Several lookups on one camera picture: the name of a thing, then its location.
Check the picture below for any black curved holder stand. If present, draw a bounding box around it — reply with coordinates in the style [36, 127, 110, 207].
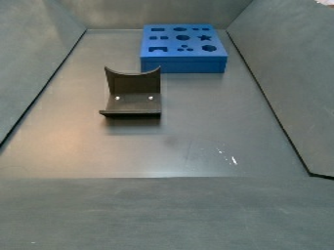
[99, 67, 162, 117]

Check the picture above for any blue shape sorter box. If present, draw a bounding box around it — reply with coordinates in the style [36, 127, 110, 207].
[139, 23, 229, 73]

